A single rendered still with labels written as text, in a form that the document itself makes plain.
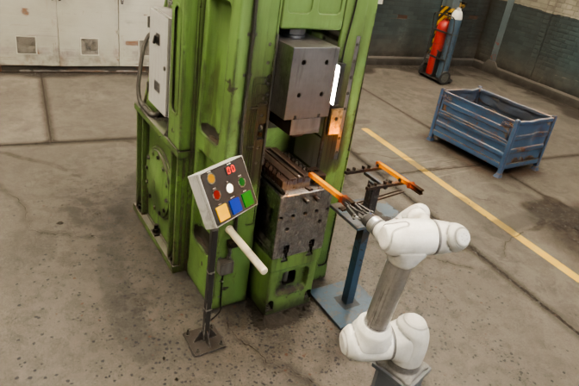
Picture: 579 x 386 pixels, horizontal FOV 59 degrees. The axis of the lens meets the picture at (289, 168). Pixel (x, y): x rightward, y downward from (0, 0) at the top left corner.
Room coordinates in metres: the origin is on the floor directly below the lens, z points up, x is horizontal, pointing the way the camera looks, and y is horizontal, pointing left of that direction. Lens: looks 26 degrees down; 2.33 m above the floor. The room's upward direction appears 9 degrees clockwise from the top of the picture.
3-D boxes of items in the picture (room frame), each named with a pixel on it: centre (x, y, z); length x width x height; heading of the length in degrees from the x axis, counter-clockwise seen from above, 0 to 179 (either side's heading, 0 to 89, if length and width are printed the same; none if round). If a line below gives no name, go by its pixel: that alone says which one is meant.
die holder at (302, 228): (2.91, 0.03, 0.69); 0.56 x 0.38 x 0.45; 35
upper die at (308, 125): (2.87, 0.07, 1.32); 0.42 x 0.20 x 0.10; 35
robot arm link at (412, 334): (1.74, -0.63, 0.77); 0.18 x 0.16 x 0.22; 105
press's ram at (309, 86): (2.90, 0.03, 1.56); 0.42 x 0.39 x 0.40; 35
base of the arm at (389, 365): (1.76, -0.65, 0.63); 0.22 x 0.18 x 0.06; 139
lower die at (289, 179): (2.87, 0.07, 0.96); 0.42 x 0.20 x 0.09; 35
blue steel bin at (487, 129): (6.17, -2.40, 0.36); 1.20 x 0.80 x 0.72; 35
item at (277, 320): (2.66, -0.08, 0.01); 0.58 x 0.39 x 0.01; 125
